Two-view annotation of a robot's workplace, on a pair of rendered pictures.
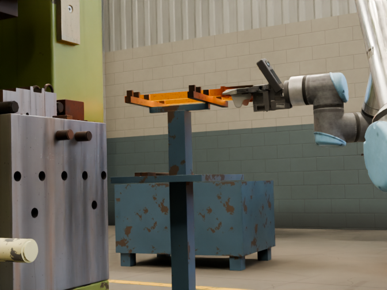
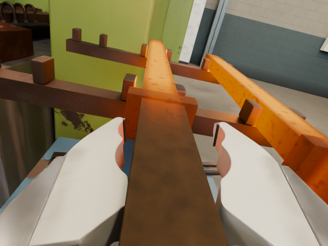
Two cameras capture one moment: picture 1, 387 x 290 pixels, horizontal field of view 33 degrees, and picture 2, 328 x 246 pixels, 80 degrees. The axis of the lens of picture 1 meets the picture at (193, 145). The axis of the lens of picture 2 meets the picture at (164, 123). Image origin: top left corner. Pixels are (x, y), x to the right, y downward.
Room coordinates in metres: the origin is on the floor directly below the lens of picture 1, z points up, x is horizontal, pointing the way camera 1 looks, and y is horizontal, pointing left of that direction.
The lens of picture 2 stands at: (2.02, -0.21, 1.08)
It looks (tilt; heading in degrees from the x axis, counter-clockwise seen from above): 28 degrees down; 60
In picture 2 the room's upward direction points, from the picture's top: 14 degrees clockwise
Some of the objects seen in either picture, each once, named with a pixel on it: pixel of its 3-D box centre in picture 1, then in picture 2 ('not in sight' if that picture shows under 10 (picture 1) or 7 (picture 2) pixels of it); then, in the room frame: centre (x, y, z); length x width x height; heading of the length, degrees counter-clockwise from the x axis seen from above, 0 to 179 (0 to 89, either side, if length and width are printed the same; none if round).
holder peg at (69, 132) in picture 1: (64, 134); not in sight; (1.69, 0.33, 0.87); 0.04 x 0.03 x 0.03; 61
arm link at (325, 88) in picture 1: (325, 89); not in sight; (1.96, -0.40, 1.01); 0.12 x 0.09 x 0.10; 66
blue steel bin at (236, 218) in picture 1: (196, 222); not in sight; (5.93, -0.01, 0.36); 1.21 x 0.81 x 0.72; 64
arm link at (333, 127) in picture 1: (332, 126); not in sight; (1.95, -0.42, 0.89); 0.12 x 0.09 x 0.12; 96
